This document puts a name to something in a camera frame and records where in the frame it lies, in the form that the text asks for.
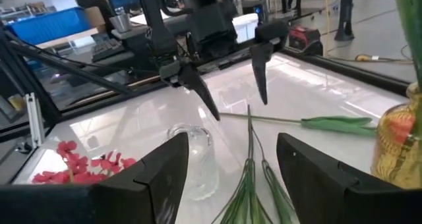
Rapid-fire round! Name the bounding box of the brown cardboard box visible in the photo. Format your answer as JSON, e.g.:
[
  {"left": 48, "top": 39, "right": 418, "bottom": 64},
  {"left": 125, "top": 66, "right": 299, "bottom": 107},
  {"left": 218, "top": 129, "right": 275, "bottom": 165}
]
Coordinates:
[{"left": 84, "top": 6, "right": 106, "bottom": 34}]

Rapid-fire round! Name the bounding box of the black table frame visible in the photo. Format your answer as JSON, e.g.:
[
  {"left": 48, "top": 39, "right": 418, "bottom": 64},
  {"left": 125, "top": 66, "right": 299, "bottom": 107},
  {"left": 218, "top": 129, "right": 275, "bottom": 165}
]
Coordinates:
[{"left": 0, "top": 19, "right": 409, "bottom": 142}]

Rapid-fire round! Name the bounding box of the yellow glass bottle vase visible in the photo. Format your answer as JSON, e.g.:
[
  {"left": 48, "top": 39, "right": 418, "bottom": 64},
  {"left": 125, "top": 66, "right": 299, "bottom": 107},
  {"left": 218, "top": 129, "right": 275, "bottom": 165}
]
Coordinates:
[{"left": 371, "top": 82, "right": 422, "bottom": 190}]

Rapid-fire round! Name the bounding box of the blue plastic bin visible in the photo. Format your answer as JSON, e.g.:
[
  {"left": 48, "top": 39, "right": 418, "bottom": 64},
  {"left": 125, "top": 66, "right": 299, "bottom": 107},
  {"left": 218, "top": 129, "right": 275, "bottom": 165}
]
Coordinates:
[{"left": 5, "top": 7, "right": 92, "bottom": 46}]

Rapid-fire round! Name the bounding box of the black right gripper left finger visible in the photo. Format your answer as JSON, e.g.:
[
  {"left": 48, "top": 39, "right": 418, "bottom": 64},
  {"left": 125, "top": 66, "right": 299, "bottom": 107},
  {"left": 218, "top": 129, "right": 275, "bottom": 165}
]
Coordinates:
[{"left": 0, "top": 132, "right": 190, "bottom": 224}]

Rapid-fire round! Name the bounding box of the person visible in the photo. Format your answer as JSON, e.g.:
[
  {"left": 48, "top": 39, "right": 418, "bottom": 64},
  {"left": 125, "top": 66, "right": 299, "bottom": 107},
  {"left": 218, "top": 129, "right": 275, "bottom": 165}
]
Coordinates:
[
  {"left": 75, "top": 0, "right": 115, "bottom": 20},
  {"left": 280, "top": 0, "right": 303, "bottom": 17}
]

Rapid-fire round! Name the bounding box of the silver aluminium extrusion bracket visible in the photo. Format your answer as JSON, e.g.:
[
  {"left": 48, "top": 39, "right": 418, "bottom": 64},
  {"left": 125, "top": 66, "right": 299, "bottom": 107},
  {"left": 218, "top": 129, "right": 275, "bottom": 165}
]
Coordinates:
[{"left": 24, "top": 92, "right": 45, "bottom": 149}]

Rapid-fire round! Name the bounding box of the black keyboard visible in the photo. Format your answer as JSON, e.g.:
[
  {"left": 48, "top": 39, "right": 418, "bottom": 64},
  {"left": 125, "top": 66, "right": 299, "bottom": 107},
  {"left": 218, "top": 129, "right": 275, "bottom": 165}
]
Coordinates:
[{"left": 90, "top": 38, "right": 123, "bottom": 63}]

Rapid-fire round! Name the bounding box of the clear cut glass vase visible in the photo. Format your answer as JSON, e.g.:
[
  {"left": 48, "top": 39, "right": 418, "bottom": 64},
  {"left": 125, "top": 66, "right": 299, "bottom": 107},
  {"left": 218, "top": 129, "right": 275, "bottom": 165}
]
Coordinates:
[{"left": 166, "top": 123, "right": 221, "bottom": 202}]

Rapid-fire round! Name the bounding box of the black stand post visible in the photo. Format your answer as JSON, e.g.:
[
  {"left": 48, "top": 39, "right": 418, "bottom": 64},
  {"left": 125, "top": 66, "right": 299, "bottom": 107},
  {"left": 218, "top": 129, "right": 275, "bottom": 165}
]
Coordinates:
[{"left": 334, "top": 0, "right": 355, "bottom": 42}]

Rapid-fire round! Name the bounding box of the yellow extension cord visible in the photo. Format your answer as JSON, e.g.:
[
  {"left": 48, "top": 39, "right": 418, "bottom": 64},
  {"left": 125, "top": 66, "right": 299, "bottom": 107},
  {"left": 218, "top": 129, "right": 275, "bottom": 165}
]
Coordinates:
[{"left": 324, "top": 0, "right": 415, "bottom": 65}]

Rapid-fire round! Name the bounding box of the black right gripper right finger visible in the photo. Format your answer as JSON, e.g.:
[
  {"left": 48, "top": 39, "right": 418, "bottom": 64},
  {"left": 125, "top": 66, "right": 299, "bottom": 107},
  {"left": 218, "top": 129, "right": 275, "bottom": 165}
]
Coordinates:
[{"left": 276, "top": 132, "right": 422, "bottom": 224}]

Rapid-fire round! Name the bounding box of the red and black device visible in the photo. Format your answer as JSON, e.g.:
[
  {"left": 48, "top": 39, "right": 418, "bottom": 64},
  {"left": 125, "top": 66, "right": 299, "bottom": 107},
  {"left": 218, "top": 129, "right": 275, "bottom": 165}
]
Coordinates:
[{"left": 288, "top": 25, "right": 324, "bottom": 56}]

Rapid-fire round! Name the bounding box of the white plastic box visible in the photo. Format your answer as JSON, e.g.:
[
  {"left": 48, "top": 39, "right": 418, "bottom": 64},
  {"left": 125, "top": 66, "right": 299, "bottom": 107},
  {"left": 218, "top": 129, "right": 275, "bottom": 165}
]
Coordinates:
[{"left": 232, "top": 13, "right": 260, "bottom": 43}]

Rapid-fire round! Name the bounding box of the metal cup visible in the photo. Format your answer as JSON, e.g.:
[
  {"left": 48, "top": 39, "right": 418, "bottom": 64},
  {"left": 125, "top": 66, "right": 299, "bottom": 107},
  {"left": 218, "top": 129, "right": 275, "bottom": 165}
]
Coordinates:
[{"left": 109, "top": 7, "right": 132, "bottom": 34}]

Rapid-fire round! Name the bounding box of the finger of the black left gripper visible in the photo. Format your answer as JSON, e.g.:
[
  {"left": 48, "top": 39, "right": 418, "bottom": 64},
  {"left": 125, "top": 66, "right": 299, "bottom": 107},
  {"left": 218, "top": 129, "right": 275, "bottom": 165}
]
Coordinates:
[
  {"left": 249, "top": 19, "right": 291, "bottom": 105},
  {"left": 159, "top": 61, "right": 221, "bottom": 122}
]

